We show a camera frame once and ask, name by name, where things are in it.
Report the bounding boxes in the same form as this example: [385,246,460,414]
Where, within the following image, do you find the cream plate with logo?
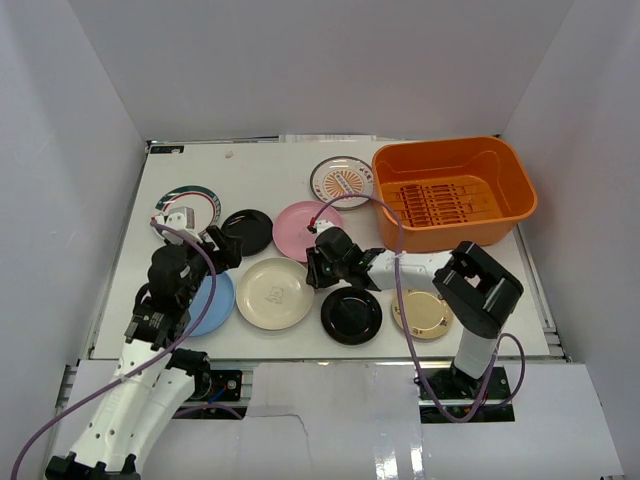
[236,257,315,331]

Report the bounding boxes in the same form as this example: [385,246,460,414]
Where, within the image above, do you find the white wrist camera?
[156,207,197,236]
[307,219,336,235]

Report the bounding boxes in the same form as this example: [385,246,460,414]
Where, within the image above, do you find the pink plate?
[273,201,323,263]

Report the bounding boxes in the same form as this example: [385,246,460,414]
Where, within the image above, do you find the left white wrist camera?
[156,207,197,236]

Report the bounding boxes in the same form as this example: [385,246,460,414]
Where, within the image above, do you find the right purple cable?
[308,194,526,424]

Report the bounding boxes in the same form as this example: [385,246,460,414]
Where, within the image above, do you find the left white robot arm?
[45,226,242,479]

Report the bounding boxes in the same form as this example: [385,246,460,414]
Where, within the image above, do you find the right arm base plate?
[422,366,511,401]

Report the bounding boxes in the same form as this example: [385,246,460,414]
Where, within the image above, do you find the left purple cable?
[11,222,243,476]

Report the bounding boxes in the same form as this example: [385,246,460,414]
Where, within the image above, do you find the beige gold-rimmed plate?
[403,290,454,341]

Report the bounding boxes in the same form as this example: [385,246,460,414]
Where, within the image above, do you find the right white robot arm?
[306,221,524,399]

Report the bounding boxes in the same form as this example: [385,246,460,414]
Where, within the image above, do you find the blue plate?
[187,272,235,337]

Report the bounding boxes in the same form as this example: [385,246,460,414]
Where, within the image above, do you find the white plate orange sunburst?
[309,156,375,210]

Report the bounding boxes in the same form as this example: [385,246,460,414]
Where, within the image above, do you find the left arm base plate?
[187,370,243,402]

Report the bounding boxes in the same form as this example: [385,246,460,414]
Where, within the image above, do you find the orange plastic bin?
[372,137,538,253]

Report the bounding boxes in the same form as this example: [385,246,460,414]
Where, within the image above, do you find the white paper sheets at back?
[278,134,377,144]

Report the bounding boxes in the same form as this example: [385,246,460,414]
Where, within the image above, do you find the black plate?
[320,287,383,346]
[221,209,273,257]

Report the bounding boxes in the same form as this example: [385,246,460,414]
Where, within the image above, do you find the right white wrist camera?
[307,219,336,235]

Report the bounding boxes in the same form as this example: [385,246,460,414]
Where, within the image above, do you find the purple cable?
[308,194,526,424]
[11,222,243,476]

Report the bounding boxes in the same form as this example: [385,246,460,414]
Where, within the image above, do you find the white plate green rim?
[152,185,222,236]

